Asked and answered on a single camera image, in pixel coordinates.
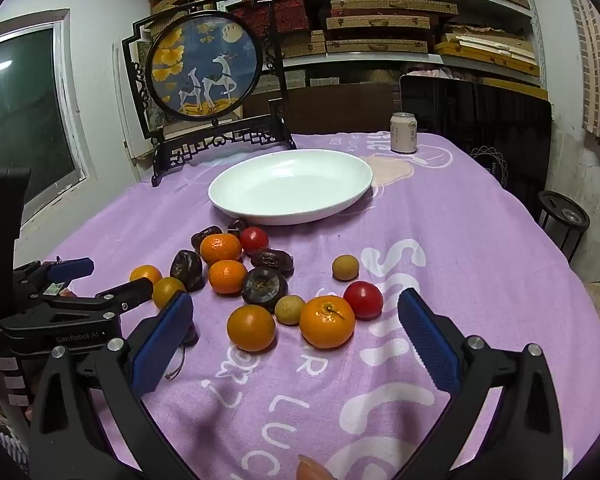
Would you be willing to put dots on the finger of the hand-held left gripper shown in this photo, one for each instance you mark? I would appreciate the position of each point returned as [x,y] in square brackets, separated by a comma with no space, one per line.
[130,292]
[72,267]

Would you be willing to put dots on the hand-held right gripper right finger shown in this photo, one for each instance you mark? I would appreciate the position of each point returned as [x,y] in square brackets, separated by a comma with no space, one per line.
[430,345]

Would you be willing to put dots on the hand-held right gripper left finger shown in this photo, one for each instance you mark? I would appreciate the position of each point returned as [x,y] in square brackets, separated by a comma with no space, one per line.
[162,340]

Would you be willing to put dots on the small orange kumquat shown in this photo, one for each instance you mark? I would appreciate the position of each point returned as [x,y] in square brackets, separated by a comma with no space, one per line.
[145,274]
[165,290]

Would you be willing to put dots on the dark wrinkled round fruit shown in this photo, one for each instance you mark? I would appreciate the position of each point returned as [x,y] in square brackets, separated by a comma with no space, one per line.
[186,270]

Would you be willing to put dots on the dark brown date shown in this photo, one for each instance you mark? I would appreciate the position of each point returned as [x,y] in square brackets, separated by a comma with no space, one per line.
[272,261]
[202,236]

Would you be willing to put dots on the large tangerine with stem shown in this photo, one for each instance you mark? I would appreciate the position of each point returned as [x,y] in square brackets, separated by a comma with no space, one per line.
[327,322]

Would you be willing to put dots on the small red tomato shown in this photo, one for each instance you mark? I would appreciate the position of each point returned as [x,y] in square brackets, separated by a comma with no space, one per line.
[253,240]

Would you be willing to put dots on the white plate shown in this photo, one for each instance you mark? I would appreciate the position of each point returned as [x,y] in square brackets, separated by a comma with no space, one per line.
[290,185]

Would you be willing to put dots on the person's right hand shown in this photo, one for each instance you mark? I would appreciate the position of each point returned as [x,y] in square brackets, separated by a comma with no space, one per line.
[312,470]

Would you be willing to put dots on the purple printed blanket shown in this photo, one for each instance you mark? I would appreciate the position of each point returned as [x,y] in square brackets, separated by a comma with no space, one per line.
[455,260]

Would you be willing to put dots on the smooth orange fruit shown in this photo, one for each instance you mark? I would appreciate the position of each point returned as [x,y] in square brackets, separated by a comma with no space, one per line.
[251,327]

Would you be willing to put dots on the large dark round fruit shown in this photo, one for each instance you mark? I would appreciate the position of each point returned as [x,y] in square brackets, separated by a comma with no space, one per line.
[264,287]

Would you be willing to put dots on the tan longan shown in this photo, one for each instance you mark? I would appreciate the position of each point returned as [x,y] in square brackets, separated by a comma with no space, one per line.
[289,310]
[344,267]

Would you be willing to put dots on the small dark red fruit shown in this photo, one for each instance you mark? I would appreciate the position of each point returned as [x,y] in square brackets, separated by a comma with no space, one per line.
[237,226]

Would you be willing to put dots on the window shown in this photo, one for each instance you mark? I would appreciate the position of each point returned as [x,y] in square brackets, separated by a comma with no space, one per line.
[25,125]

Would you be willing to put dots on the black round stool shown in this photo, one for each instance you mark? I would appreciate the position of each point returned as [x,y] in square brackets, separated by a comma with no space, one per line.
[562,215]

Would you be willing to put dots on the pale drink can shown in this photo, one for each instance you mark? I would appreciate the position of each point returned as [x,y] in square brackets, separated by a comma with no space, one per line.
[404,135]

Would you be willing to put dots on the deer picture table screen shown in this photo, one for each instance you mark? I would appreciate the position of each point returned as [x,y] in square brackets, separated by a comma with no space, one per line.
[202,67]

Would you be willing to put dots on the brown wooden board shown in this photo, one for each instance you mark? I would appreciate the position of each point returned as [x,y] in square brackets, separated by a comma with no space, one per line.
[330,107]

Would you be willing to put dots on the red patterned box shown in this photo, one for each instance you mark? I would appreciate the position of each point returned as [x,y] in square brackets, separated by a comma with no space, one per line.
[290,12]

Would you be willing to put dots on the shelf with stacked boxes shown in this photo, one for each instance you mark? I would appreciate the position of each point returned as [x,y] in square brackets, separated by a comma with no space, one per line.
[375,22]

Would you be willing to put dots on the patterned curtain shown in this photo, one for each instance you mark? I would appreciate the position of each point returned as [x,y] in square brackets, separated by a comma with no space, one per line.
[597,60]

